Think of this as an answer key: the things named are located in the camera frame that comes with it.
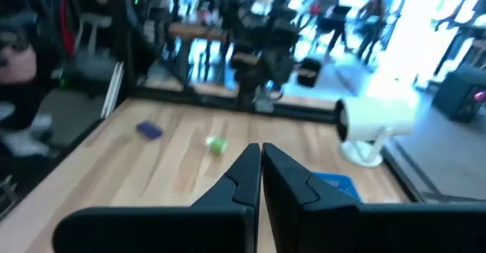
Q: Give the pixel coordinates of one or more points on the white cylindrical projector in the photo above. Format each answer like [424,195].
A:
[379,120]

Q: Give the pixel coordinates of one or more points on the black computer case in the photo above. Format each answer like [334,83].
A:
[455,93]

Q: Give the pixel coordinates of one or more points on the blue plastic basket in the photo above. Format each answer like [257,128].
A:
[338,184]

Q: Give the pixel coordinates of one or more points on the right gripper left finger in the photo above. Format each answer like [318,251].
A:
[239,188]

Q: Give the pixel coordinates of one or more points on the green white charger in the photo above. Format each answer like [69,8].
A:
[218,146]

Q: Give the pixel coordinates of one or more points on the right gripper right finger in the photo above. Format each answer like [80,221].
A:
[288,184]

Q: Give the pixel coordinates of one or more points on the person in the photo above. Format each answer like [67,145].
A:
[17,65]
[328,6]
[374,10]

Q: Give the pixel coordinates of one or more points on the indigo plastic case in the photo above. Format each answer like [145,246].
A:
[150,130]

